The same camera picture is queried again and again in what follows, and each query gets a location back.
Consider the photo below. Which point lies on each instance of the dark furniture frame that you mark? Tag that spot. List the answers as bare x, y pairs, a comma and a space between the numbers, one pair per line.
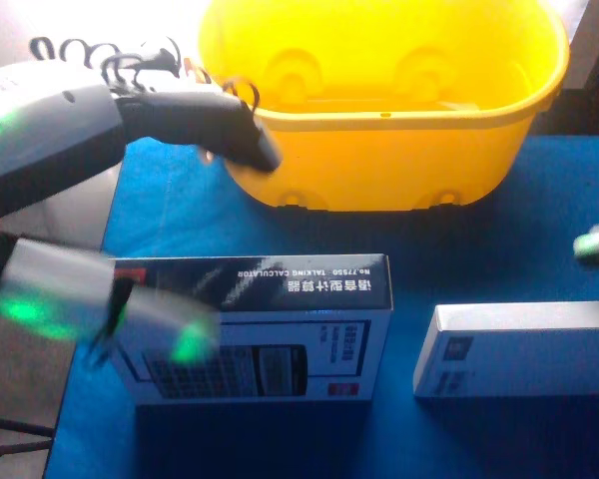
589, 90

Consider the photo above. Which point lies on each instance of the yellow plastic basket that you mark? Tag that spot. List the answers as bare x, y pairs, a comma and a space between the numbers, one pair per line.
379, 149

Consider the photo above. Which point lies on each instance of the dark blue white calculator box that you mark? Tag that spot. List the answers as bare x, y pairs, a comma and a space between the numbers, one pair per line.
304, 284

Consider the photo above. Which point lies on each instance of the blue table cloth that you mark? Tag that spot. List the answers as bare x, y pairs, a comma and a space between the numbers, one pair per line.
479, 239

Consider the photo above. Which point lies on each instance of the plain white box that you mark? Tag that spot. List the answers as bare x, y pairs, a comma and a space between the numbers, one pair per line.
529, 359

